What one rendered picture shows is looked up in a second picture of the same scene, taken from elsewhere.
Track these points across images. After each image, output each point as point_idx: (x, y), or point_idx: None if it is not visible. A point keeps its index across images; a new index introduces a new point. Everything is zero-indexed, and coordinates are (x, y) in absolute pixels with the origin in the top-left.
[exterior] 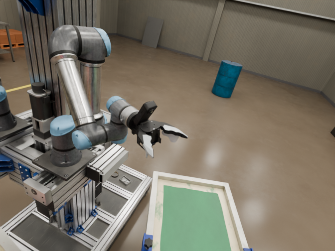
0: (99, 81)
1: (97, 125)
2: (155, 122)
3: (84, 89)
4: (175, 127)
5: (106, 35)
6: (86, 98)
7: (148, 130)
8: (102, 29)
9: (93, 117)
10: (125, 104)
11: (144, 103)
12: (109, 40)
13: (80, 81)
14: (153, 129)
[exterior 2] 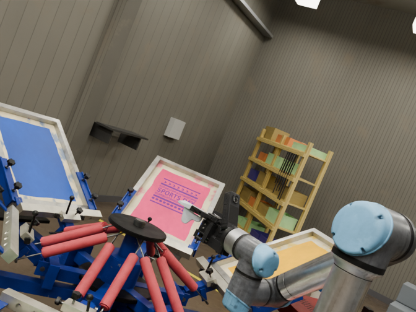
0: (320, 292)
1: (271, 283)
2: (213, 215)
3: (316, 261)
4: (192, 205)
5: (351, 202)
6: (305, 263)
7: (220, 217)
8: (367, 201)
9: (282, 275)
10: (254, 237)
11: (238, 197)
12: (342, 208)
13: (326, 253)
14: (215, 215)
